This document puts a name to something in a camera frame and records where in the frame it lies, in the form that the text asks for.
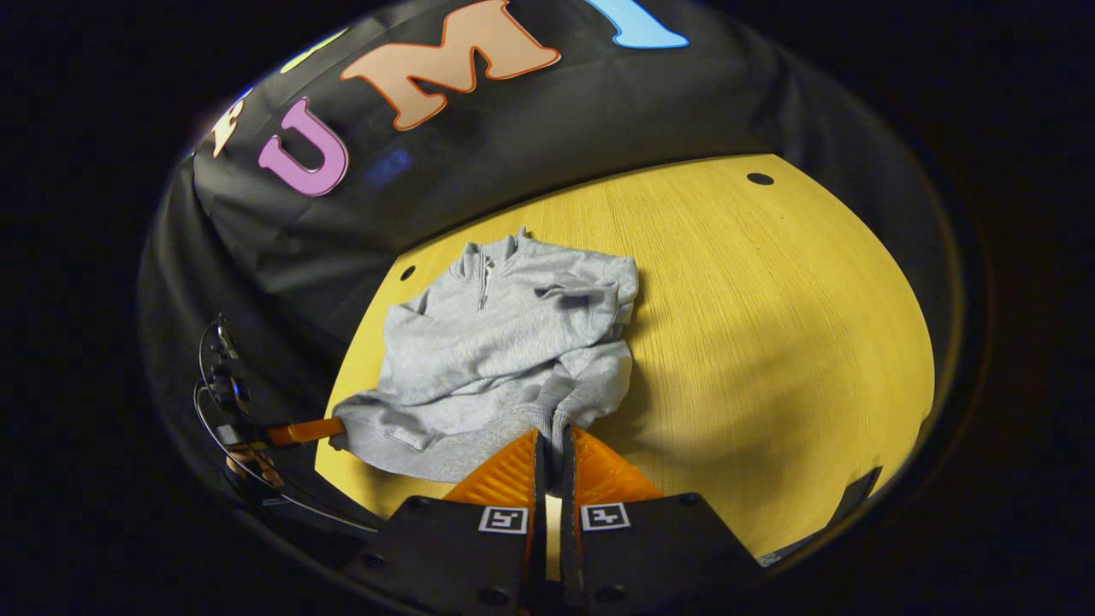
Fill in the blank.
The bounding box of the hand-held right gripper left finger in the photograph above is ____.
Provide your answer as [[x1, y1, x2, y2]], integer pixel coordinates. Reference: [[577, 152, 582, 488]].
[[342, 428, 550, 616]]

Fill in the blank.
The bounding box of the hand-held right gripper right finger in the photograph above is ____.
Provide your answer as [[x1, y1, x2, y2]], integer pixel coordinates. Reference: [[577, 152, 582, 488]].
[[559, 425, 763, 616]]

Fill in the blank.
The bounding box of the gray zip-neck sweatshirt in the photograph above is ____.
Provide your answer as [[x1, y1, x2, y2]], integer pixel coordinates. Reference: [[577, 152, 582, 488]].
[[329, 227, 642, 485]]

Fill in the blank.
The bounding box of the black backdrop cloth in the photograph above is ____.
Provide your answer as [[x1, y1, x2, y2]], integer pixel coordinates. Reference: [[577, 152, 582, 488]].
[[137, 0, 968, 548]]

